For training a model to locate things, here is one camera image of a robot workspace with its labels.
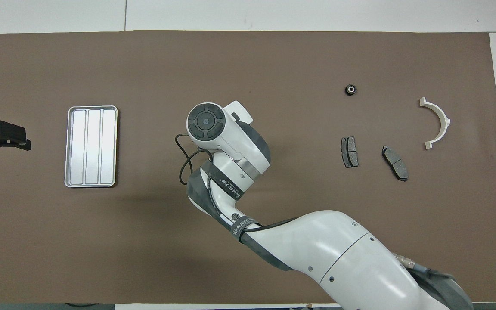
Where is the silver metal tray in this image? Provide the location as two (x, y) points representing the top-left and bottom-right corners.
(64, 105), (118, 188)

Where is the brown table mat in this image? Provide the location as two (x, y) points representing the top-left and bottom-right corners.
(0, 30), (496, 304)

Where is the rectangular dark grey brake pad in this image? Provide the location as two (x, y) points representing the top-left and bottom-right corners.
(341, 136), (359, 168)

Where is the white half-ring clamp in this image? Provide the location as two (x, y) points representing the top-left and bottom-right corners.
(419, 97), (451, 150)

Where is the elongated dark grey brake pad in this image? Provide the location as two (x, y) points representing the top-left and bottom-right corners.
(381, 146), (409, 182)

